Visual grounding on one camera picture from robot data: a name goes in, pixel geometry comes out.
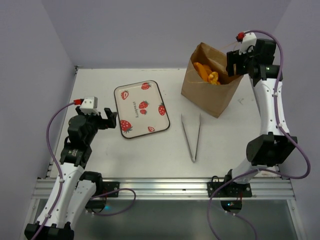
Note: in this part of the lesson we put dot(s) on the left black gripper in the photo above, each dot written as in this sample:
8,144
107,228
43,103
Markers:
109,122

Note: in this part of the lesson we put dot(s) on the braided fake bread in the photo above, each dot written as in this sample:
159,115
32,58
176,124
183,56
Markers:
213,78

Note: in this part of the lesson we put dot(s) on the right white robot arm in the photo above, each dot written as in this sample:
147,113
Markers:
272,147

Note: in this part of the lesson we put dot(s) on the brown paper bag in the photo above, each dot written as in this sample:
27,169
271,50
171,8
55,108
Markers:
213,99

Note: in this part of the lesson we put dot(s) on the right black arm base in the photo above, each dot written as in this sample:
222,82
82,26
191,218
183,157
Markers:
235,191

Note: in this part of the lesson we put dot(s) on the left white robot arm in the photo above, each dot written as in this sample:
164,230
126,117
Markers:
74,186

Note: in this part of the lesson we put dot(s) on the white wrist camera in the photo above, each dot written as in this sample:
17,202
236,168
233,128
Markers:
87,105
247,42

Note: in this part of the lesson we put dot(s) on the aluminium frame rail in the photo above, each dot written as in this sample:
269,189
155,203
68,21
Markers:
261,188

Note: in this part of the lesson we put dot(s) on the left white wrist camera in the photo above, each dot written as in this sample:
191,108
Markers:
87,105

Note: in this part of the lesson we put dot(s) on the metal tongs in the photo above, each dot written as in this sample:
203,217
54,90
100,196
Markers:
192,132

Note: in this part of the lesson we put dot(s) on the orange fake bread loaf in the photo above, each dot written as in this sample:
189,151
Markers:
203,70

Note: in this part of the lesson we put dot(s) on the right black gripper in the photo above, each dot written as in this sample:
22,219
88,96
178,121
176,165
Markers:
235,63

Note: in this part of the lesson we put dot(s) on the strawberry pattern tray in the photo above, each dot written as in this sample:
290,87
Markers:
141,110

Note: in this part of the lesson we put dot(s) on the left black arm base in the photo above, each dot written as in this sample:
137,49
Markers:
100,200

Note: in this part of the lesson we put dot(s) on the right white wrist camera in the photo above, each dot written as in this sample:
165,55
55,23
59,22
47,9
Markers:
247,42

